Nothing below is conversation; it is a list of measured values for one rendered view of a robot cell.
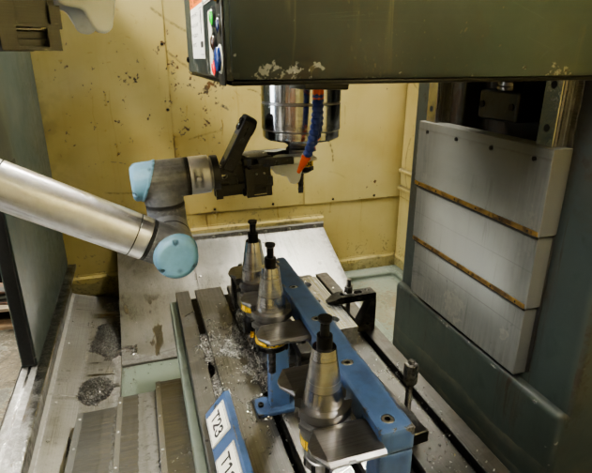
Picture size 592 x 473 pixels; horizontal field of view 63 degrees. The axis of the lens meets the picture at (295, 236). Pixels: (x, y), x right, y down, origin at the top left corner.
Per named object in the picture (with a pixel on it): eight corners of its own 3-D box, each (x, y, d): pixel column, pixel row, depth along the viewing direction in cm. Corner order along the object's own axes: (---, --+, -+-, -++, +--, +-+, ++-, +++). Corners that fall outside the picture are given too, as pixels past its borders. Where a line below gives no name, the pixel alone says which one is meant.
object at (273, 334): (262, 349, 65) (262, 344, 65) (252, 329, 70) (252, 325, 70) (311, 341, 67) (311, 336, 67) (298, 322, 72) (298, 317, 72)
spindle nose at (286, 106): (356, 139, 97) (358, 76, 93) (286, 146, 90) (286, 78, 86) (312, 129, 110) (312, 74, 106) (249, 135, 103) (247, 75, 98)
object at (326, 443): (318, 475, 46) (318, 468, 45) (300, 436, 50) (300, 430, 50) (385, 458, 48) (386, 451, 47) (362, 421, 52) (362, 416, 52)
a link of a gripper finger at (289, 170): (317, 180, 101) (272, 182, 101) (316, 151, 99) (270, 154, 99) (318, 184, 98) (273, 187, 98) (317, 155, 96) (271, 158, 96)
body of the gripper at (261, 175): (266, 186, 105) (211, 192, 102) (264, 145, 102) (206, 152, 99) (276, 194, 98) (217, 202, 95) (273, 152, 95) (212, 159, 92)
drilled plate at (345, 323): (263, 361, 109) (262, 342, 107) (237, 302, 134) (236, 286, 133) (356, 343, 115) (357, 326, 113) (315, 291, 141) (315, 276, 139)
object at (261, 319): (294, 330, 71) (294, 315, 71) (252, 334, 71) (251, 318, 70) (288, 310, 77) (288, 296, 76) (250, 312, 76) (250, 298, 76)
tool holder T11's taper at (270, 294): (287, 312, 71) (287, 271, 69) (257, 315, 71) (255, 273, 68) (283, 299, 75) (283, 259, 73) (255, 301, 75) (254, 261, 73)
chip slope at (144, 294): (121, 401, 144) (110, 324, 135) (124, 299, 204) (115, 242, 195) (389, 349, 170) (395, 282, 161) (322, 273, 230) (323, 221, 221)
